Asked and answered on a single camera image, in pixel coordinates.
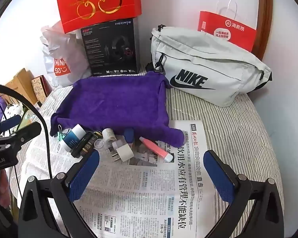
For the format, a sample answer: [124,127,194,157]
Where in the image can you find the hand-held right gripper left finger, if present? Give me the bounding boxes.
[18,151,100,238]

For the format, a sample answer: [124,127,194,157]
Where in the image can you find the person's left hand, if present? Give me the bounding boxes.
[0,171,14,219]

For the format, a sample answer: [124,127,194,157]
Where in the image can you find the grey waist bag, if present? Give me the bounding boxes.
[146,25,273,107]

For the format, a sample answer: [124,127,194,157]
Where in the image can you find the small white plug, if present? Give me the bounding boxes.
[107,139,126,152]

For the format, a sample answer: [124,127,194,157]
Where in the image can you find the blue and pink eraser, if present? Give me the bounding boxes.
[124,128,134,145]

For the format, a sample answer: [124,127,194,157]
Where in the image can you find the white tape roll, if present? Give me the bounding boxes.
[102,128,116,142]

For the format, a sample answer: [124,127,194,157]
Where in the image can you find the brown patterned box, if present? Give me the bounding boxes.
[31,76,50,105]

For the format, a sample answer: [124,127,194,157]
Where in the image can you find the red paper bag white handles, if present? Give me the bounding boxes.
[198,0,257,52]

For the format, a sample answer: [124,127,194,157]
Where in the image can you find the purple towel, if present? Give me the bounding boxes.
[50,71,185,147]

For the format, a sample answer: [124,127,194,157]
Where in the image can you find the newspaper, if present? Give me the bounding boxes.
[15,120,221,238]

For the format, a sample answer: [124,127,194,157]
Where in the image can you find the pink and white pen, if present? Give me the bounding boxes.
[139,137,174,162]

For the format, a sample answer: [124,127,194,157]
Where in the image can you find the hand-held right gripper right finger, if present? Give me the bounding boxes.
[204,150,285,238]

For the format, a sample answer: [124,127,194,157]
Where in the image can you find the white plug adapter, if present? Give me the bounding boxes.
[111,144,132,163]

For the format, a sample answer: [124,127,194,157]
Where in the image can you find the white plastic shopping bag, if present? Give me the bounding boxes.
[40,20,92,88]

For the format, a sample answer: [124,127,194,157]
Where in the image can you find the wooden box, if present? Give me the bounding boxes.
[4,68,40,105]

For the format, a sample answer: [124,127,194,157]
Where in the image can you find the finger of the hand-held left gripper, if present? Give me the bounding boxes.
[0,114,21,138]
[0,122,42,154]

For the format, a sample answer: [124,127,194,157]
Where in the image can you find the red gift bag gold print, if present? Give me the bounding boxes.
[55,0,142,34]

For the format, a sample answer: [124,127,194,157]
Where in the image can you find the green binder clip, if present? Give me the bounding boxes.
[57,125,66,142]

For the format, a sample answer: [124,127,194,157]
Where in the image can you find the black headset box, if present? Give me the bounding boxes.
[80,18,141,77]

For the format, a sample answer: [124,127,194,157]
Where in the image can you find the black lighter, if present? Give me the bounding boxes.
[72,132,93,158]

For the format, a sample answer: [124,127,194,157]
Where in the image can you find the blue and white bottle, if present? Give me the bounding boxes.
[59,124,84,151]

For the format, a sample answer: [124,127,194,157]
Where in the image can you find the white spotted plush toy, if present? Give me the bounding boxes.
[0,103,38,139]

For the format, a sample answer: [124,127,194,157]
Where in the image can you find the thick black cable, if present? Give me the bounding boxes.
[0,83,53,179]

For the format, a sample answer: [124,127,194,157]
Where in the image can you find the brown wooden frame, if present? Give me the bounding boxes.
[248,0,274,62]

